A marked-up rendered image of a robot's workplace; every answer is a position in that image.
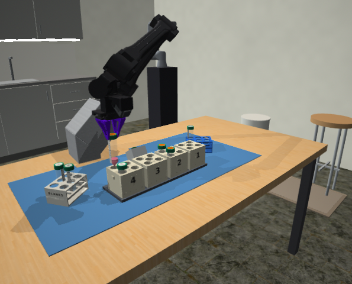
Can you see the white tube rack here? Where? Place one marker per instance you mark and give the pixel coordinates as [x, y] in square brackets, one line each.
[64, 197]

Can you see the blue bench mat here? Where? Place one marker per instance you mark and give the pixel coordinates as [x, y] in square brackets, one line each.
[95, 211]

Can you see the beige block with round holes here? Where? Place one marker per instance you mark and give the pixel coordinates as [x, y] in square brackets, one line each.
[126, 184]

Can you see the blue tube rack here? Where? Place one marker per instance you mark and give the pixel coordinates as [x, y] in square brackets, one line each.
[207, 143]

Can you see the beige bucket adapter with round holes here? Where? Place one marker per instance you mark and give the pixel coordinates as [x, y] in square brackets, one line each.
[176, 164]
[155, 168]
[196, 153]

